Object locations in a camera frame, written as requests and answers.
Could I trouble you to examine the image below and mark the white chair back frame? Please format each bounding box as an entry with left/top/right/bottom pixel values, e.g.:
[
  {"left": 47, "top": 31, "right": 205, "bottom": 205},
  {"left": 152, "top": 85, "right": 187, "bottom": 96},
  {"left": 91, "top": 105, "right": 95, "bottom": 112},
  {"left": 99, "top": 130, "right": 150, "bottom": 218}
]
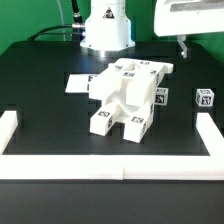
[{"left": 89, "top": 58, "right": 174, "bottom": 101}]

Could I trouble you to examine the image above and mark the white U-shaped fence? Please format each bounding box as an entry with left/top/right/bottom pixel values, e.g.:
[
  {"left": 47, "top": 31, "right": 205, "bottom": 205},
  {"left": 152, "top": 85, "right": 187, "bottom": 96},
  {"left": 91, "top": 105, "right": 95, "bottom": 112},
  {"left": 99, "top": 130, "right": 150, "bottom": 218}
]
[{"left": 0, "top": 111, "right": 224, "bottom": 180}]

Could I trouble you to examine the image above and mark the black cable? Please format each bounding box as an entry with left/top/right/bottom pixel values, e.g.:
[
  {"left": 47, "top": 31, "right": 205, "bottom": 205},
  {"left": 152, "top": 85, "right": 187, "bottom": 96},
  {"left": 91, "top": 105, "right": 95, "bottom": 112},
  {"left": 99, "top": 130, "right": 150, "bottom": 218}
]
[{"left": 27, "top": 0, "right": 86, "bottom": 42}]

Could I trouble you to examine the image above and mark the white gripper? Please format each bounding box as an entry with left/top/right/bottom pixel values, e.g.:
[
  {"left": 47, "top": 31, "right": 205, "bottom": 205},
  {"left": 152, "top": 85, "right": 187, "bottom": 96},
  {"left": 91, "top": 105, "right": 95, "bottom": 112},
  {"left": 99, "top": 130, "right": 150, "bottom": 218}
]
[{"left": 154, "top": 0, "right": 224, "bottom": 59}]

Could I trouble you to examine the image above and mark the grey thin cable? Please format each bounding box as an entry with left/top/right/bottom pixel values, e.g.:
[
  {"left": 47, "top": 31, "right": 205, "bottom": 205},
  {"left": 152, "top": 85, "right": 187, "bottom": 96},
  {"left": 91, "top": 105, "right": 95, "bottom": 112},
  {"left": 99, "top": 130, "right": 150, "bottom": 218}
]
[{"left": 56, "top": 0, "right": 66, "bottom": 42}]

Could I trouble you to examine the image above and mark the white marker sheet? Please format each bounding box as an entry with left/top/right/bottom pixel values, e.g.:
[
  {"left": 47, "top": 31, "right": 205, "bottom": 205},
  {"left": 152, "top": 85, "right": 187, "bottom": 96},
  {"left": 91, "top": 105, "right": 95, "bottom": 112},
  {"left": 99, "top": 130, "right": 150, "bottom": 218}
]
[{"left": 65, "top": 74, "right": 96, "bottom": 93}]

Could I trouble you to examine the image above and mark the white chair seat part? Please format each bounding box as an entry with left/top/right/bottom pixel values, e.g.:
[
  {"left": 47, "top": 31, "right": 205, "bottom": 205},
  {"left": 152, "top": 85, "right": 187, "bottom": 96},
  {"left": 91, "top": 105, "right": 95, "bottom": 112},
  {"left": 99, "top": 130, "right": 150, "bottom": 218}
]
[{"left": 101, "top": 90, "right": 155, "bottom": 123}]

